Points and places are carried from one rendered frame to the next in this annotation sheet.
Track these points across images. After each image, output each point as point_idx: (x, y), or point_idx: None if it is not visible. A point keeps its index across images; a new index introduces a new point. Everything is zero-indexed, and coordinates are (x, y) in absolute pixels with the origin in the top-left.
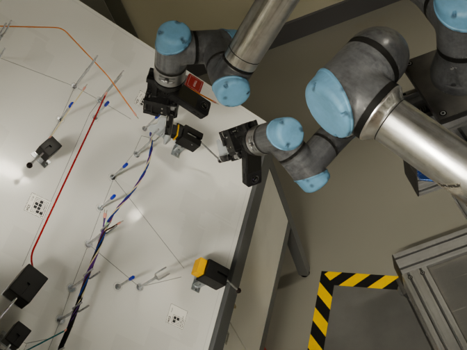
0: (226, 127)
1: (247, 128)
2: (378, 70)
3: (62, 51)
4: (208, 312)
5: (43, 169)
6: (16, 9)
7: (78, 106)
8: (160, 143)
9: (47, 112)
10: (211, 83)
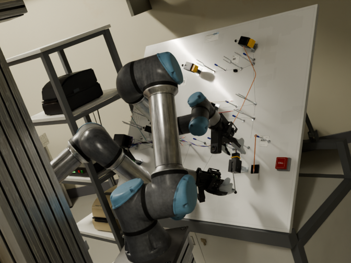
0: (270, 198)
1: (196, 170)
2: (79, 136)
3: (271, 88)
4: None
5: None
6: (282, 57)
7: (245, 110)
8: (244, 159)
9: (237, 99)
10: None
